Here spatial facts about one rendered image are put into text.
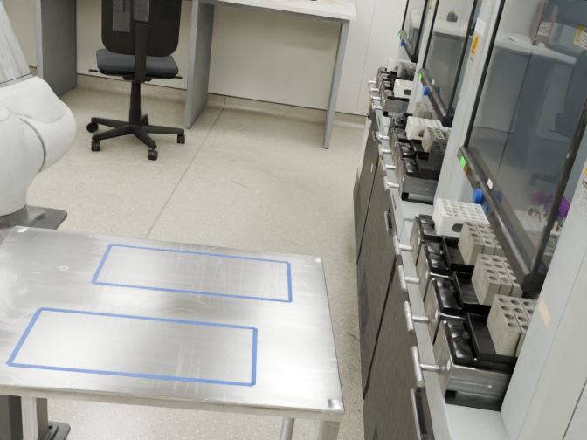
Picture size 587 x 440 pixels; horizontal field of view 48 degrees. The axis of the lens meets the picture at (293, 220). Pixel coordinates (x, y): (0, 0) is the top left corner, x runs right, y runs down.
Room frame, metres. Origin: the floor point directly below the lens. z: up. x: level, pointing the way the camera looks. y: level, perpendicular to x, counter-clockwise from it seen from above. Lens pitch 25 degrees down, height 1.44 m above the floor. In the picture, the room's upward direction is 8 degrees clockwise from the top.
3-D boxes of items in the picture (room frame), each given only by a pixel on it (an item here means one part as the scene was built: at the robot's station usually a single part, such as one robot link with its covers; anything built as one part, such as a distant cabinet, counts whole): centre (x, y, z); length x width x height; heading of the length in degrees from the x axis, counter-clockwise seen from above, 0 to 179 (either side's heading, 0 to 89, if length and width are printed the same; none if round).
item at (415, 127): (2.12, -0.48, 0.83); 0.30 x 0.10 x 0.06; 90
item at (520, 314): (0.95, -0.40, 0.85); 0.12 x 0.02 x 0.06; 0
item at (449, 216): (1.41, -0.48, 0.83); 0.30 x 0.10 x 0.06; 90
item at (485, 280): (1.11, -0.38, 0.85); 0.12 x 0.02 x 0.06; 179
